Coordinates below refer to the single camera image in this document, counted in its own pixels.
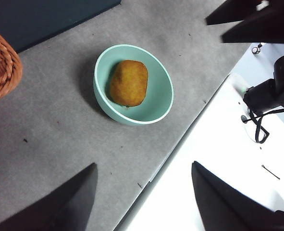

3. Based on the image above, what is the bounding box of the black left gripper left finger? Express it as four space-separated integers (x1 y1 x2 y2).
0 163 99 231

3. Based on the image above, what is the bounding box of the brown kiwi fruit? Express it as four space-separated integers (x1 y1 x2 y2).
109 60 149 108

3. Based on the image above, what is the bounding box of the black rectangular tray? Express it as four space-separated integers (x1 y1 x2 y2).
0 0 122 53

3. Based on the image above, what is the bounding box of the black looped cable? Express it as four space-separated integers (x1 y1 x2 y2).
241 107 284 143

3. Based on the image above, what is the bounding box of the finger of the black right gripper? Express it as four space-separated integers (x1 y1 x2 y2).
205 0 270 26
220 0 284 46

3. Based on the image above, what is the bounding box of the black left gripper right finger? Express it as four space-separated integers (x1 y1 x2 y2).
191 161 284 231

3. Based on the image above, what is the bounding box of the thin black pin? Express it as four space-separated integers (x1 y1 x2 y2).
261 165 281 180

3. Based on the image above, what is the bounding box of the teal ceramic bowl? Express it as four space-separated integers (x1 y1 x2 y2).
93 43 174 126

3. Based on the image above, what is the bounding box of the brown wicker basket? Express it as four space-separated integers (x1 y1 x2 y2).
0 23 24 105

